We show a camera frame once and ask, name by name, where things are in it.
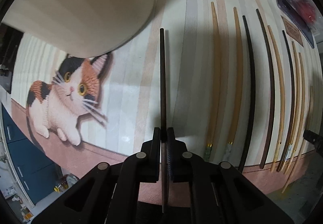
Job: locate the black chopstick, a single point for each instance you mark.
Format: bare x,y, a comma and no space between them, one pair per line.
288,142
251,118

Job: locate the cream cylindrical utensil holder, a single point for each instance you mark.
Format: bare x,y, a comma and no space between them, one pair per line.
82,28

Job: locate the striped cat placemat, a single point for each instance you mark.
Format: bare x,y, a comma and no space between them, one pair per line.
130,94

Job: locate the thin light wooden chopstick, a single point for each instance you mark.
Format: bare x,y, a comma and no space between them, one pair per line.
303,129

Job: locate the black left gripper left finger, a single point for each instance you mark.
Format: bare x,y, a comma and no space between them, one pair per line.
150,165

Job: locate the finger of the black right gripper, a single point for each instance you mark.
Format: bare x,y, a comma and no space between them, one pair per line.
313,138

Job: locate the dark brown chopstick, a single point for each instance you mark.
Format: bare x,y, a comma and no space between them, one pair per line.
163,122
271,93

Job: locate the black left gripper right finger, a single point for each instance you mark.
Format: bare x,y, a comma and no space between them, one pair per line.
176,163

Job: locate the dark blue smartphone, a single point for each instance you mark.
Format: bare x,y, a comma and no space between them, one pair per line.
297,20

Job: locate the blue cabinet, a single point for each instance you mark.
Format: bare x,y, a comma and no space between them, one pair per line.
37,173

